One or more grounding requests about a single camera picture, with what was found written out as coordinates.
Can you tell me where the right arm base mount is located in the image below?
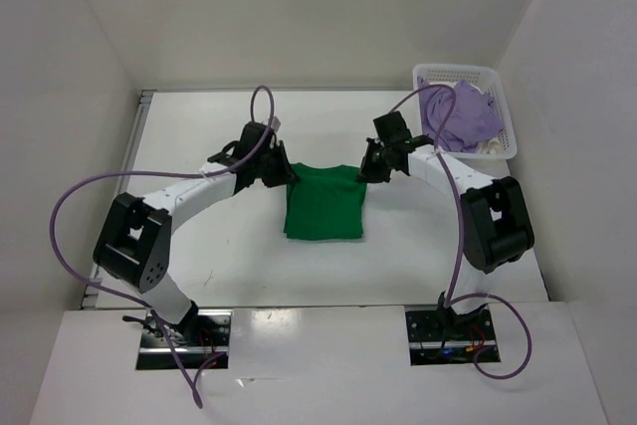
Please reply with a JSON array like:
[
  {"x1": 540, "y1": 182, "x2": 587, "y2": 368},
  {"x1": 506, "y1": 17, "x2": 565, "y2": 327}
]
[{"x1": 405, "y1": 306, "x2": 501, "y2": 366}]

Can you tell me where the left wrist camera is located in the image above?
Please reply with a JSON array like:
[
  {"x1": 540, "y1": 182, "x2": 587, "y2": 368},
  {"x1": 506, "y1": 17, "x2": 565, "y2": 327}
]
[{"x1": 270, "y1": 116, "x2": 281, "y2": 131}]

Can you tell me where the white cloth in basket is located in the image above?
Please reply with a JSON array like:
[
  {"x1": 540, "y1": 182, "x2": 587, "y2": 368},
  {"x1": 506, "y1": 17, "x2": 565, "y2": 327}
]
[{"x1": 476, "y1": 137, "x2": 504, "y2": 155}]

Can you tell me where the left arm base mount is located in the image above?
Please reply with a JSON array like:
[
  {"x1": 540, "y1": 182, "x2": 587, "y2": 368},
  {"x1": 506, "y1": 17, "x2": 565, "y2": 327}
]
[{"x1": 121, "y1": 310, "x2": 232, "y2": 371}]

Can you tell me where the white plastic basket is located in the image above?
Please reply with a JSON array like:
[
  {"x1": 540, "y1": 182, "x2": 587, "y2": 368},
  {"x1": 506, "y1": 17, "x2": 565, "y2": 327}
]
[{"x1": 413, "y1": 64, "x2": 517, "y2": 160}]

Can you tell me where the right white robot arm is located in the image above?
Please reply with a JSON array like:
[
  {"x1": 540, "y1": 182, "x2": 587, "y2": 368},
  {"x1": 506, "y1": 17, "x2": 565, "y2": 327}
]
[{"x1": 357, "y1": 111, "x2": 534, "y2": 338}]

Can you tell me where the green t shirt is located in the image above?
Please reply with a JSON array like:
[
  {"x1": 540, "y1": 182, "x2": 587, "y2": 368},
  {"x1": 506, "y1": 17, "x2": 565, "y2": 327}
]
[{"x1": 284, "y1": 163, "x2": 366, "y2": 241}]

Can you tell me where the purple t shirt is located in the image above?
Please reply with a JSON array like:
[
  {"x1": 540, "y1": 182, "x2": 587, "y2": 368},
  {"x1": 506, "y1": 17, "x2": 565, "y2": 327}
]
[{"x1": 418, "y1": 80, "x2": 505, "y2": 153}]

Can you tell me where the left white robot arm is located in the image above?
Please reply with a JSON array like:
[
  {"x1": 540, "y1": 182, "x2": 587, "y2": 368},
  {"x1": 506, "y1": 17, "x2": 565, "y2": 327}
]
[{"x1": 93, "y1": 121, "x2": 299, "y2": 345}]

